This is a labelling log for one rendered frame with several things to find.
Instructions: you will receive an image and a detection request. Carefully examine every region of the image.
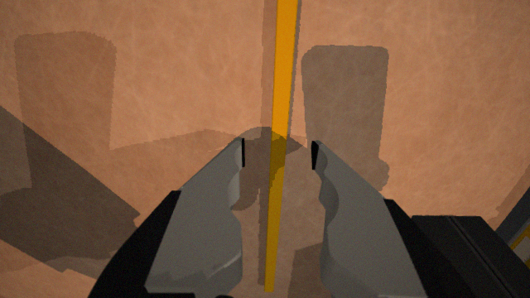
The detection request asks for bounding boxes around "grey metal shelf rack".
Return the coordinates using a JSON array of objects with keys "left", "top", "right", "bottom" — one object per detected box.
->
[{"left": 495, "top": 187, "right": 530, "bottom": 247}]

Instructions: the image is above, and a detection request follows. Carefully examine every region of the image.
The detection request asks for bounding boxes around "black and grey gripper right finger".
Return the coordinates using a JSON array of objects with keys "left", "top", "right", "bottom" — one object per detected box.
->
[{"left": 311, "top": 140, "right": 476, "bottom": 298}]

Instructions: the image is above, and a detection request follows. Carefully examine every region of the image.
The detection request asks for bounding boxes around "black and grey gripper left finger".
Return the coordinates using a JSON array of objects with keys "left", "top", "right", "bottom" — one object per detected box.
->
[{"left": 88, "top": 137, "right": 245, "bottom": 298}]

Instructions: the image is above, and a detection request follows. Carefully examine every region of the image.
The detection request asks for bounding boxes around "yellow bar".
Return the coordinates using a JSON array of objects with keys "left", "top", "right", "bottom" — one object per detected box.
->
[{"left": 264, "top": 0, "right": 298, "bottom": 292}]

